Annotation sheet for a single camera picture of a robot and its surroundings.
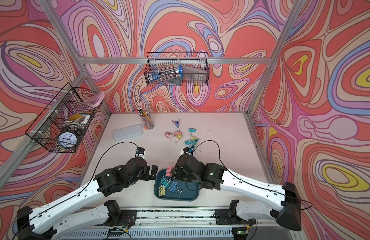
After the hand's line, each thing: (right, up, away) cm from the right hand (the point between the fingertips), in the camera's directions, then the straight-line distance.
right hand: (171, 176), depth 69 cm
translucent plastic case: (-37, +19, +41) cm, 59 cm away
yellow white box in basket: (-46, +28, +6) cm, 54 cm away
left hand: (-10, +2, +6) cm, 12 cm away
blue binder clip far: (0, +26, +40) cm, 47 cm away
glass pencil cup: (-20, +30, +32) cm, 48 cm away
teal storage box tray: (-4, -12, +13) cm, 18 cm away
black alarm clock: (-47, +18, -1) cm, 51 cm away
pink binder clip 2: (-2, +2, +3) cm, 4 cm away
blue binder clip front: (0, -10, +12) cm, 16 cm away
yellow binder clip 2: (+2, +16, +33) cm, 37 cm away
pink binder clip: (-6, +18, +33) cm, 38 cm away
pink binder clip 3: (0, +19, +37) cm, 42 cm away
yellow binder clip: (-7, -12, +11) cm, 17 cm away
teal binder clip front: (-5, -8, +14) cm, 16 cm away
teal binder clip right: (+11, +21, +39) cm, 45 cm away
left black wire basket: (-56, +23, +5) cm, 61 cm away
